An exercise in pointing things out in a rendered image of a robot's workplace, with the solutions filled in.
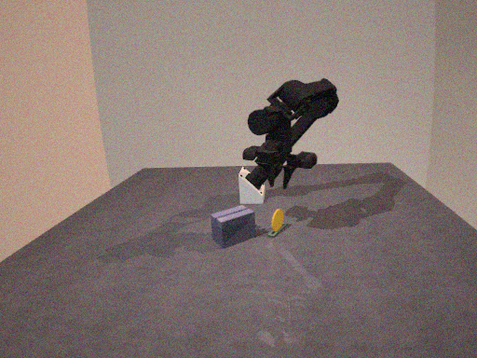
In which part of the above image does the gold coin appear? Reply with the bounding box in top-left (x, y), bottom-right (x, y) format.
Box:
top-left (272, 210), bottom-right (283, 232)

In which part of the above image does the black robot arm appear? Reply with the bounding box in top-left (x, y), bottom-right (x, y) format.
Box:
top-left (245, 78), bottom-right (339, 190)

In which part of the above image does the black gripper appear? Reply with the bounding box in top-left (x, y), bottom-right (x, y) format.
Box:
top-left (243, 130), bottom-right (318, 189)

